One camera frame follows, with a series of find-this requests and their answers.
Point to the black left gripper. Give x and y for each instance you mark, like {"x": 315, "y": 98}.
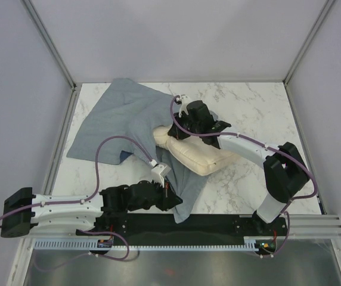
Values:
{"x": 169, "y": 199}

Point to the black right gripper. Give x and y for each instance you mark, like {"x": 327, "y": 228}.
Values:
{"x": 176, "y": 131}

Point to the cream white pillow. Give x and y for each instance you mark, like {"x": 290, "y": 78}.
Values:
{"x": 193, "y": 153}

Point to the blue denim pillowcase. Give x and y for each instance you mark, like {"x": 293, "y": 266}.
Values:
{"x": 123, "y": 121}

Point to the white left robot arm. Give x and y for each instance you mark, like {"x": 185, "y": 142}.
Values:
{"x": 26, "y": 213}

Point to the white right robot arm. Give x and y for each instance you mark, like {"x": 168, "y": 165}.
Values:
{"x": 284, "y": 169}

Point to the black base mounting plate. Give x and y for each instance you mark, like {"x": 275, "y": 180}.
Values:
{"x": 198, "y": 229}

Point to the shiny metal front sheet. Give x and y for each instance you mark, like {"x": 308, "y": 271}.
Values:
{"x": 297, "y": 264}

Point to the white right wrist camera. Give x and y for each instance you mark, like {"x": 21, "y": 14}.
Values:
{"x": 183, "y": 101}

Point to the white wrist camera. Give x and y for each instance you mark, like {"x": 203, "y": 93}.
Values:
{"x": 159, "y": 172}
{"x": 183, "y": 101}

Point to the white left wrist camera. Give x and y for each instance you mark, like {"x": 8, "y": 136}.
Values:
{"x": 159, "y": 172}

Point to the white slotted cable duct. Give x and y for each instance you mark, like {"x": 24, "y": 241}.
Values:
{"x": 96, "y": 245}

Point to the right aluminium corner post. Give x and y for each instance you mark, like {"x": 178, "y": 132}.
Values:
{"x": 315, "y": 28}

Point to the aluminium corner post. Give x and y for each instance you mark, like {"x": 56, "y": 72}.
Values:
{"x": 315, "y": 28}
{"x": 48, "y": 41}

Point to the left aluminium corner post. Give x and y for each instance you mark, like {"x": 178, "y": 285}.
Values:
{"x": 48, "y": 41}

